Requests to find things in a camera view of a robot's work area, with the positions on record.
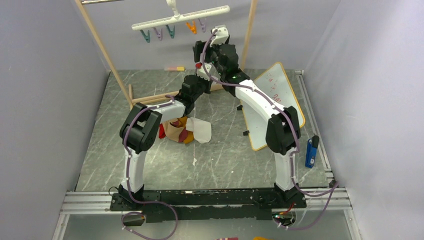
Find white sock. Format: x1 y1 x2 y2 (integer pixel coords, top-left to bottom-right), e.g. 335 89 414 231
185 117 212 144

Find white plastic clip hanger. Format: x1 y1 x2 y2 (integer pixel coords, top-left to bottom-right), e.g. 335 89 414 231
131 0 231 31

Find beige purple striped sock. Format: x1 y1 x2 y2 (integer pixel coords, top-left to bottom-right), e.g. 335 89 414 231
162 118 180 143

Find mustard yellow striped sock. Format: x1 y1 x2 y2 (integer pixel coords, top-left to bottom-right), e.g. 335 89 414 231
173 116 195 144

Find red sock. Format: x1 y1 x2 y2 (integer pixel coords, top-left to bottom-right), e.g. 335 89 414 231
158 123 166 139

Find yellow framed whiteboard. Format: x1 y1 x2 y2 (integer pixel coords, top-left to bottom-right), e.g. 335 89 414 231
240 62 306 151

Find wooden drying rack frame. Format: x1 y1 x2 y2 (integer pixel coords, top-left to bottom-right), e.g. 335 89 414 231
75 0 258 108

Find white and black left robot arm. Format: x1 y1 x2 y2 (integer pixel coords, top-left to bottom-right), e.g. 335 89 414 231
118 74 212 210

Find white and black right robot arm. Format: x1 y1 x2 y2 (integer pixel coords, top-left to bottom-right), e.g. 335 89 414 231
192 40 301 208

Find yellow pink marker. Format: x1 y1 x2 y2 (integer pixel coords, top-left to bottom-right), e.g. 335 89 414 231
164 66 186 72

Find teal clip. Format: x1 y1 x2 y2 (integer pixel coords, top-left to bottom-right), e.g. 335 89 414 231
166 24 176 39
140 30 151 43

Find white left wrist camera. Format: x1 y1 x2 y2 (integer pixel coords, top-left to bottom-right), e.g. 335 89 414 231
194 62 212 81

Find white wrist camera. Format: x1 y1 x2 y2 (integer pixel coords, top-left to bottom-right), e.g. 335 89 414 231
194 62 212 81
209 24 230 47

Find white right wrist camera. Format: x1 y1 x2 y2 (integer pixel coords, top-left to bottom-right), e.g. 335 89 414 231
209 24 230 47

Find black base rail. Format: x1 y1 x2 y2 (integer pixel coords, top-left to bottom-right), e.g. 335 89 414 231
109 186 307 223

